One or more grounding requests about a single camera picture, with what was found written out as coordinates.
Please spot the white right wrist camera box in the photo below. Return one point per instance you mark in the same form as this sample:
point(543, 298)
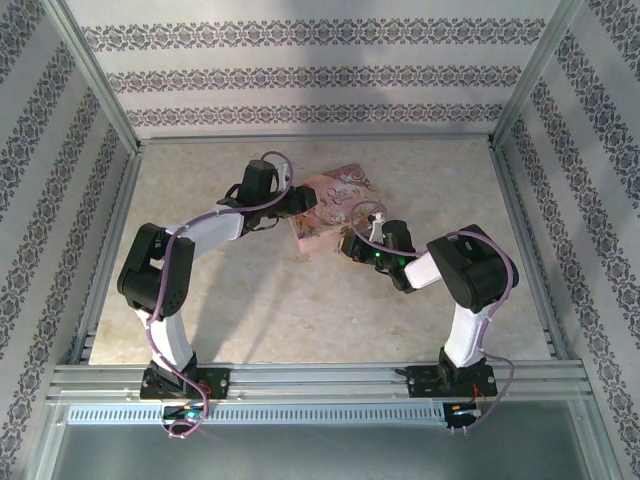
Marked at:
point(376, 225)

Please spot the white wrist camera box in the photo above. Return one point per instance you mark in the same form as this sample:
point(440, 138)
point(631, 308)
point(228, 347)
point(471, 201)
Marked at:
point(284, 175)
point(376, 225)

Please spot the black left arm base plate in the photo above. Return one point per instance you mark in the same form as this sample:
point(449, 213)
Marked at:
point(215, 382)

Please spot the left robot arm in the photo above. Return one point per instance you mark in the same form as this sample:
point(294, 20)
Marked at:
point(170, 345)

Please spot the aluminium frame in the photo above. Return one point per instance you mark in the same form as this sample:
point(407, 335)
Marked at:
point(320, 380)

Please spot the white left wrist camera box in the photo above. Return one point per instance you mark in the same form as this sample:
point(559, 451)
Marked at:
point(284, 175)

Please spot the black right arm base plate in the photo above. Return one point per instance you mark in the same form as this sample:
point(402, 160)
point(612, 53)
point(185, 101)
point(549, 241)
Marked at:
point(420, 382)

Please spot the pink illustrated tin box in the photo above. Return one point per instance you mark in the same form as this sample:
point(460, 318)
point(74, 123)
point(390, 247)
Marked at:
point(325, 220)

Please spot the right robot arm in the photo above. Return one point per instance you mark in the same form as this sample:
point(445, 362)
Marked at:
point(470, 335)

